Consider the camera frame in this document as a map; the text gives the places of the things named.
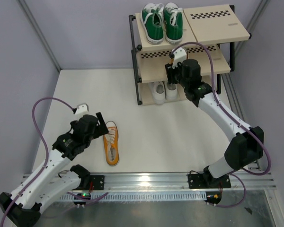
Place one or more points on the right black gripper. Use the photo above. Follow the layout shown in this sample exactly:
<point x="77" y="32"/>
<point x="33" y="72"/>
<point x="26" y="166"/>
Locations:
<point x="170" y="72"/>

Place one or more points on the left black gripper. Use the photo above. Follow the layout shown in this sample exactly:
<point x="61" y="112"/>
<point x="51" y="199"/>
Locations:
<point x="102" y="129"/>

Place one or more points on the orange canvas sneaker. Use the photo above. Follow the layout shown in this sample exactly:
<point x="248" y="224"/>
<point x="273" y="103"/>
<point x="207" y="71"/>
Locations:
<point x="111" y="144"/>

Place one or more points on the white sneaker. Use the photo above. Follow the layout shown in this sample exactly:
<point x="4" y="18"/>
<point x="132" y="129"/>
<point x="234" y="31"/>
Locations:
<point x="158" y="92"/>
<point x="171" y="92"/>

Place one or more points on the green sneaker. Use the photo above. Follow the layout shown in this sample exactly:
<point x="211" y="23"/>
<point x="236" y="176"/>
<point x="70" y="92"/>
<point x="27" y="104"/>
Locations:
<point x="152" y="22"/>
<point x="173" y="18"/>

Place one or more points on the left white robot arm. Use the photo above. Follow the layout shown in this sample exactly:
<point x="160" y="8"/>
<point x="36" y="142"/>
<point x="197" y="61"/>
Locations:
<point x="24" y="205"/>

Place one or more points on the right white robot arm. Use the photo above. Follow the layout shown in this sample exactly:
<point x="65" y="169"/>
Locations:
<point x="246" y="142"/>

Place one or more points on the beige black shoe shelf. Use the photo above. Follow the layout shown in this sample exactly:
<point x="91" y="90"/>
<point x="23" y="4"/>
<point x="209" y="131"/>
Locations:
<point x="216" y="27"/>

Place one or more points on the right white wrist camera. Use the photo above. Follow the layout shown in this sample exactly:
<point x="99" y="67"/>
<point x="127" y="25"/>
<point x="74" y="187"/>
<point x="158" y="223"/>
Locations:
<point x="178" y="55"/>

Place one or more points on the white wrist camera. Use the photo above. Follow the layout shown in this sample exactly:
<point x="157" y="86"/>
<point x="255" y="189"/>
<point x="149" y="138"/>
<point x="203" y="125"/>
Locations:
<point x="81" y="109"/>
<point x="178" y="55"/>

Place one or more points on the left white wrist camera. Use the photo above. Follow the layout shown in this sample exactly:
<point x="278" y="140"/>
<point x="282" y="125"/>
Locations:
<point x="81" y="109"/>

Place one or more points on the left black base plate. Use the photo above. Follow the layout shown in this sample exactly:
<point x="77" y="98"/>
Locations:
<point x="96" y="182"/>

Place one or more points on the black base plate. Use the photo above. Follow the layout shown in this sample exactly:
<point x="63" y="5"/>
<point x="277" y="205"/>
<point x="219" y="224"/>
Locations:
<point x="96" y="182"/>
<point x="196" y="180"/>

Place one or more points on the aluminium mounting rail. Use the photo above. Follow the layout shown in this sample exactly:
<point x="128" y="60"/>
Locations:
<point x="177" y="181"/>

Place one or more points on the slotted grey cable duct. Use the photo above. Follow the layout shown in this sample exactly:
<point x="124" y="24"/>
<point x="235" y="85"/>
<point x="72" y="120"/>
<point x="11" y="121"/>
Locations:
<point x="154" y="196"/>

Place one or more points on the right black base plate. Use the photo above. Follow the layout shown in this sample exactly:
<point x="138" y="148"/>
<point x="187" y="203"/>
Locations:
<point x="196" y="180"/>

